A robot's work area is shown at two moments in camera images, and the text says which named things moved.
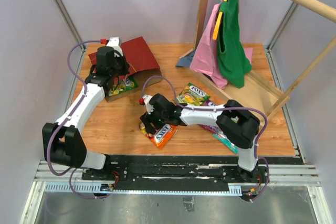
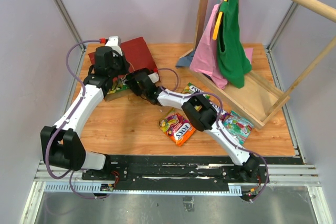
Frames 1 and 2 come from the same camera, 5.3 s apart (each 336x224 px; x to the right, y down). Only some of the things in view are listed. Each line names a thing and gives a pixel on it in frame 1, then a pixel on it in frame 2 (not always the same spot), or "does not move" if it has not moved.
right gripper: x=147 y=118 -> x=132 y=84
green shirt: x=232 y=56 does not move
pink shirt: x=205 y=61 does not move
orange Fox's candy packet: x=164 y=136 -> x=176 y=127
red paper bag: x=143 y=66 does not move
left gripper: x=126 y=65 does not move
